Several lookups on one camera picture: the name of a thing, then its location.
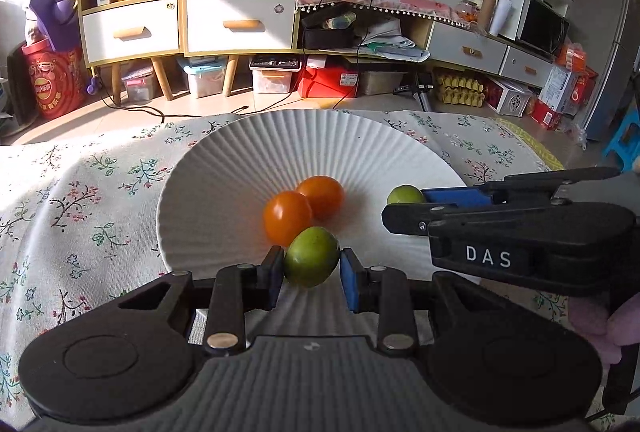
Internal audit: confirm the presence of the pile of folded cloth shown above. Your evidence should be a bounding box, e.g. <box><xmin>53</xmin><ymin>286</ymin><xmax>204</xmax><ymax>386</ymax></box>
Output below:
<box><xmin>359</xmin><ymin>19</ymin><xmax>432</xmax><ymax>62</ymax></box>

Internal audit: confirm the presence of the grey refrigerator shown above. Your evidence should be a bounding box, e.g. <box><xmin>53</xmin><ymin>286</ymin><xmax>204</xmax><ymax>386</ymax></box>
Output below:
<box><xmin>569</xmin><ymin>0</ymin><xmax>640</xmax><ymax>144</ymax></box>

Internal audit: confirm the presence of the red flat box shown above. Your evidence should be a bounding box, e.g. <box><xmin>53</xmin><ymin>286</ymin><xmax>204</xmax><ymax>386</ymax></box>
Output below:
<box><xmin>297</xmin><ymin>61</ymin><xmax>361</xmax><ymax>100</ymax></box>

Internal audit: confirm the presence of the black case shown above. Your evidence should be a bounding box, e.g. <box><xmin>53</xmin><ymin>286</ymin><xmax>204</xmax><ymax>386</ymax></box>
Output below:
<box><xmin>302</xmin><ymin>4</ymin><xmax>359</xmax><ymax>52</ymax></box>

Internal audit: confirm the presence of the grey cabinet drawer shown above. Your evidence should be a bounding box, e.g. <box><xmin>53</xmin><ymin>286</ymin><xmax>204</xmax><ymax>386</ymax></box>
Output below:
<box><xmin>499</xmin><ymin>46</ymin><xmax>554</xmax><ymax>88</ymax></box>
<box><xmin>428</xmin><ymin>22</ymin><xmax>509</xmax><ymax>76</ymax></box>

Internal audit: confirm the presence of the stack of egg cartons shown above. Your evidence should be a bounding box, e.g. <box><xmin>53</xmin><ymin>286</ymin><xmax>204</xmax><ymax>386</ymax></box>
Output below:
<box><xmin>434</xmin><ymin>69</ymin><xmax>489</xmax><ymax>107</ymax></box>

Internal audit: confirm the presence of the cardboard tube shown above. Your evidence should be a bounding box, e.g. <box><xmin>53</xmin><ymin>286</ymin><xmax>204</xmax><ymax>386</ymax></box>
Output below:
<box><xmin>478</xmin><ymin>0</ymin><xmax>501</xmax><ymax>34</ymax></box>

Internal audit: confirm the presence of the microwave oven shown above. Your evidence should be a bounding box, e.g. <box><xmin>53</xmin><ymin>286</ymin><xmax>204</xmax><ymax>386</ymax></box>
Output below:
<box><xmin>497</xmin><ymin>0</ymin><xmax>571</xmax><ymax>58</ymax></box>

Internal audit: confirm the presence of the orange snack packet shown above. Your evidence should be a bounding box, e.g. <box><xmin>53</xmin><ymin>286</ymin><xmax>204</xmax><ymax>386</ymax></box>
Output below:
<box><xmin>556</xmin><ymin>41</ymin><xmax>589</xmax><ymax>74</ymax></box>

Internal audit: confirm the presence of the floral tablecloth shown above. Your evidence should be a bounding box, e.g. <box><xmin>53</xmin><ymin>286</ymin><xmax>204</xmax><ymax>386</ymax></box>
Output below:
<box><xmin>0</xmin><ymin>109</ymin><xmax>621</xmax><ymax>432</ymax></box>

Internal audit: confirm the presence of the white and red box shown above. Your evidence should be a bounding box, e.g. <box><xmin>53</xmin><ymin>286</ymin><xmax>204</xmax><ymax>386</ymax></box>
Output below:
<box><xmin>484</xmin><ymin>77</ymin><xmax>534</xmax><ymax>116</ymax></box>

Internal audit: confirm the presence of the small green lime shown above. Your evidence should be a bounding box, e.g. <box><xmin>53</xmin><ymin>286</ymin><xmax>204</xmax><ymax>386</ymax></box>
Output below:
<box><xmin>386</xmin><ymin>185</ymin><xmax>426</xmax><ymax>206</ymax></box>

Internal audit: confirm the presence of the blue plastic stool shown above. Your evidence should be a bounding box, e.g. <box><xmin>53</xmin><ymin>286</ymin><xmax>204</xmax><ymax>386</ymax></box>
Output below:
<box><xmin>602</xmin><ymin>109</ymin><xmax>640</xmax><ymax>173</ymax></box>

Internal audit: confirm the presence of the small clear storage box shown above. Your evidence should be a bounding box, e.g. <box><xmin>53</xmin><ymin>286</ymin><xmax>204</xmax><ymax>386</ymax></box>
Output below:
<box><xmin>122</xmin><ymin>64</ymin><xmax>156</xmax><ymax>102</ymax></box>

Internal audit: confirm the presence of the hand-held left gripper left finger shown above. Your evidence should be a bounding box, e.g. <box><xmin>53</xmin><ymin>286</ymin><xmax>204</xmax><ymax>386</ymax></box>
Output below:
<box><xmin>117</xmin><ymin>245</ymin><xmax>286</xmax><ymax>358</ymax></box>

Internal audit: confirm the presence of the purple hat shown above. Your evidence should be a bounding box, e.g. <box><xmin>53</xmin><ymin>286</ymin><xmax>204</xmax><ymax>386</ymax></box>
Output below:
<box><xmin>28</xmin><ymin>0</ymin><xmax>82</xmax><ymax>54</ymax></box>

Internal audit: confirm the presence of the clear plastic bin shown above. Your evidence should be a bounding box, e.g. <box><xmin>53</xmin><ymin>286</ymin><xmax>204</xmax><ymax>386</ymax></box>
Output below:
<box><xmin>357</xmin><ymin>69</ymin><xmax>407</xmax><ymax>96</ymax></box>

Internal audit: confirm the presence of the clear bin with blue lid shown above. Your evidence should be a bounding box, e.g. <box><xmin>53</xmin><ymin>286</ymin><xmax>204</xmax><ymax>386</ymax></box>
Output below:
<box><xmin>182</xmin><ymin>56</ymin><xmax>229</xmax><ymax>99</ymax></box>

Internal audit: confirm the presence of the clear storage bin with tools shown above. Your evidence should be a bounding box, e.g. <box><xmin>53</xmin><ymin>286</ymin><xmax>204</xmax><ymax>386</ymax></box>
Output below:
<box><xmin>249</xmin><ymin>54</ymin><xmax>302</xmax><ymax>94</ymax></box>

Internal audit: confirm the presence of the white ribbed plate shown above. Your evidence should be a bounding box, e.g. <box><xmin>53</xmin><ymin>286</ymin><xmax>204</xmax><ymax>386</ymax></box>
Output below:
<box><xmin>156</xmin><ymin>109</ymin><xmax>482</xmax><ymax>343</ymax></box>

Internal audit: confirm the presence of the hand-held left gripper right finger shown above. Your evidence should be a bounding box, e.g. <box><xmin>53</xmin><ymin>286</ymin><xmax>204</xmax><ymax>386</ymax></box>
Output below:
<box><xmin>339</xmin><ymin>247</ymin><xmax>484</xmax><ymax>356</ymax></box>

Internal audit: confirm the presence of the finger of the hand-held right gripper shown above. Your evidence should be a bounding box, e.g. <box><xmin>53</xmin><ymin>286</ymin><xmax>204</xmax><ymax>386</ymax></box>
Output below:
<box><xmin>421</xmin><ymin>167</ymin><xmax>621</xmax><ymax>208</ymax></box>
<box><xmin>381</xmin><ymin>201</ymin><xmax>552</xmax><ymax>236</ymax></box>

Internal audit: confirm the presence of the red round bucket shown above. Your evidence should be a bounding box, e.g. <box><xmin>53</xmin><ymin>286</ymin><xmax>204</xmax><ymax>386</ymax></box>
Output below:
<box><xmin>20</xmin><ymin>39</ymin><xmax>89</xmax><ymax>120</ymax></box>

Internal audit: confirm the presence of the orange round fruit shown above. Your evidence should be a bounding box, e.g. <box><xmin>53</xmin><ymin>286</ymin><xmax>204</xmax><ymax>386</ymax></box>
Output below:
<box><xmin>263</xmin><ymin>191</ymin><xmax>315</xmax><ymax>247</ymax></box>
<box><xmin>296</xmin><ymin>175</ymin><xmax>346</xmax><ymax>222</ymax></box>

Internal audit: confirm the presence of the large green lime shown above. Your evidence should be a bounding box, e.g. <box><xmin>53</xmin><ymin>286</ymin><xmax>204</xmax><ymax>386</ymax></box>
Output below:
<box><xmin>283</xmin><ymin>225</ymin><xmax>342</xmax><ymax>289</ymax></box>

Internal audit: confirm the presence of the white cabinet drawer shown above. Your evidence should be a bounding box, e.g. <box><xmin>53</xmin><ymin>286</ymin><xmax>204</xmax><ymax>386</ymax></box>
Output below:
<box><xmin>185</xmin><ymin>0</ymin><xmax>297</xmax><ymax>56</ymax></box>
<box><xmin>81</xmin><ymin>0</ymin><xmax>180</xmax><ymax>64</ymax></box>

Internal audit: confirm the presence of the black cable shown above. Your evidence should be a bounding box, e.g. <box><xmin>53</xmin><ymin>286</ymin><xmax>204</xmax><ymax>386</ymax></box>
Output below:
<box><xmin>99</xmin><ymin>76</ymin><xmax>252</xmax><ymax>124</ymax></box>

